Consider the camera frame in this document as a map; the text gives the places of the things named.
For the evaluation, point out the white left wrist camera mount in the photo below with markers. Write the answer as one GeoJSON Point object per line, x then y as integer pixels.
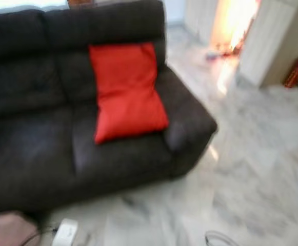
{"type": "Point", "coordinates": [65, 233]}

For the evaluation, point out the pink pillow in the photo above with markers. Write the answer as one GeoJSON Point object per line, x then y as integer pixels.
{"type": "Point", "coordinates": [7, 230]}

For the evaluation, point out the dark brown fabric sofa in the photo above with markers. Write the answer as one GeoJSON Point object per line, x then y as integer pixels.
{"type": "Point", "coordinates": [36, 128]}

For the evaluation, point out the white ribbed cabinet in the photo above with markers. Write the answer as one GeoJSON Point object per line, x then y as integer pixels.
{"type": "Point", "coordinates": [200, 18]}
{"type": "Point", "coordinates": [272, 43]}

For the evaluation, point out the brown wooden furniture piece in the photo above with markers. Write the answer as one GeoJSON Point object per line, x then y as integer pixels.
{"type": "Point", "coordinates": [80, 3]}

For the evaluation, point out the red fire extinguisher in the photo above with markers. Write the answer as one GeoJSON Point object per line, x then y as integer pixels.
{"type": "Point", "coordinates": [295, 73]}

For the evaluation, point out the red pillow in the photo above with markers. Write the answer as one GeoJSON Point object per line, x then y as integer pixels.
{"type": "Point", "coordinates": [128, 92]}

